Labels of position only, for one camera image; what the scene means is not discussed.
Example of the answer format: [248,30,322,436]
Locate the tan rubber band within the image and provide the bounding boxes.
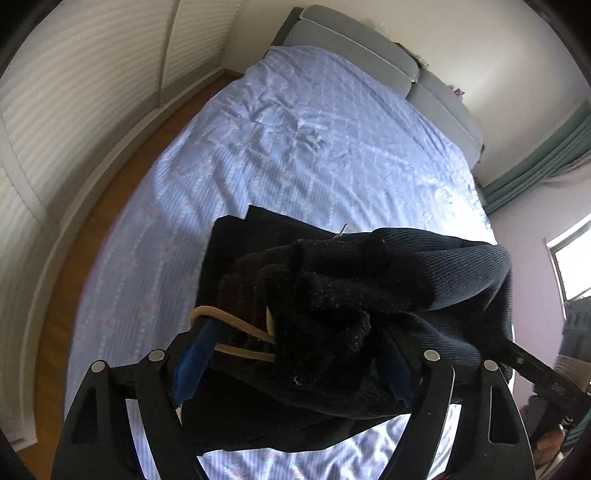
[189,305,276,363]

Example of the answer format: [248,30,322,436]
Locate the blue striped floral bedsheet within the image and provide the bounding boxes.
[64,43,500,480]

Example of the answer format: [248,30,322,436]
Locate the white slatted wardrobe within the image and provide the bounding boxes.
[1,1,240,450]

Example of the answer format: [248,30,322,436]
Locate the window with white frame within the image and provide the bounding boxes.
[546,214,591,307]

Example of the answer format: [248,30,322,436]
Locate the green window curtain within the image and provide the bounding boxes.
[482,101,590,215]

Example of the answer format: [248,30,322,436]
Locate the dark navy corduroy pants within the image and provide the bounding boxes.
[182,207,512,455]

